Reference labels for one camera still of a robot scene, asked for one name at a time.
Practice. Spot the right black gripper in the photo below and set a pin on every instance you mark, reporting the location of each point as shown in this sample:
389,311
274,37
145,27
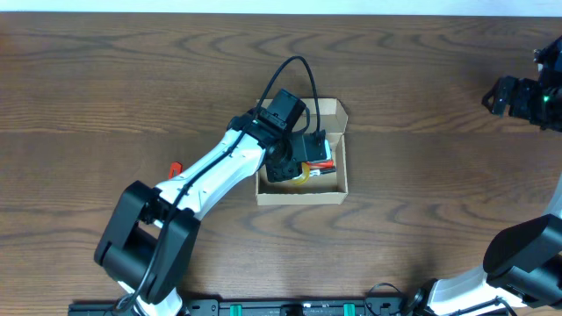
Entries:
503,96

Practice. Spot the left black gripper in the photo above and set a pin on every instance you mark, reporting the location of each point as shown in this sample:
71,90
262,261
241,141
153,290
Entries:
316,147

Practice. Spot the yellow clear tape roll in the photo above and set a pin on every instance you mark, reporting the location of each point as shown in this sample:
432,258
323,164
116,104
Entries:
303,177

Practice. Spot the black whiteboard marker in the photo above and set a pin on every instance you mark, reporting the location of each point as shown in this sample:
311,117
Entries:
321,172

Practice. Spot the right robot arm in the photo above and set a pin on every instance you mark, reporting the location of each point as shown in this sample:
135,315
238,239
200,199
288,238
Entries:
521,267

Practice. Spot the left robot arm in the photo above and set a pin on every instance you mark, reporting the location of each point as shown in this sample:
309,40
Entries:
147,243

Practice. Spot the open cardboard box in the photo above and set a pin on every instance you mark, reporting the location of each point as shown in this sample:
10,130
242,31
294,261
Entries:
329,189

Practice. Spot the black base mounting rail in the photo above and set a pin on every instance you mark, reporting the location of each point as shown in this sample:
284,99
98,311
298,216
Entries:
379,305

